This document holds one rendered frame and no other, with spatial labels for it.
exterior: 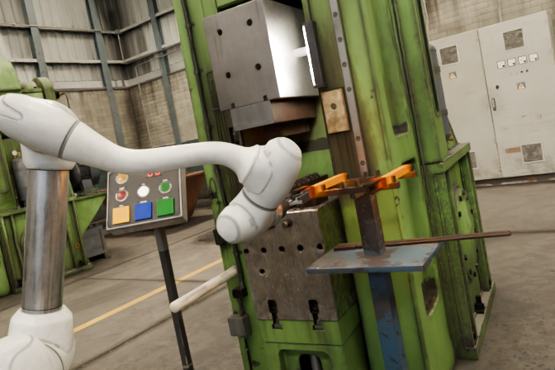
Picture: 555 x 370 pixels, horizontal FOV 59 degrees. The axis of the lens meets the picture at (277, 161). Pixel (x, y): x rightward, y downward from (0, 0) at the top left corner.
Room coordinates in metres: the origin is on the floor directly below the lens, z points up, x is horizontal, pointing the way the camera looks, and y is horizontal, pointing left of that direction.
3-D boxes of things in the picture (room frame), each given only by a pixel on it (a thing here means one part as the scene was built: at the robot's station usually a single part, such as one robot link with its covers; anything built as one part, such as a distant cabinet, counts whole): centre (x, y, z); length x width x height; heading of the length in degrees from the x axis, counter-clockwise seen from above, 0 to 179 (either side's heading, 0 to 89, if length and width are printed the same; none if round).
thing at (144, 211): (2.12, 0.61, 1.01); 0.07 x 0.05 x 0.07; 85
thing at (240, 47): (2.20, -0.07, 1.56); 0.42 x 0.39 x 0.40; 150
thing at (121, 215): (2.13, 0.71, 1.01); 0.07 x 0.05 x 0.07; 85
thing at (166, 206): (2.11, 0.51, 1.01); 0.07 x 0.05 x 0.07; 85
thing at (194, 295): (2.13, 0.41, 0.62); 0.44 x 0.05 x 0.05; 150
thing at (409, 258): (1.67, -0.27, 0.75); 0.40 x 0.30 x 0.02; 59
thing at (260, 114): (2.22, -0.03, 1.32); 0.42 x 0.20 x 0.10; 150
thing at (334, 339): (2.21, -0.09, 0.23); 0.55 x 0.37 x 0.47; 150
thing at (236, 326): (2.32, 0.32, 0.36); 0.09 x 0.07 x 0.12; 60
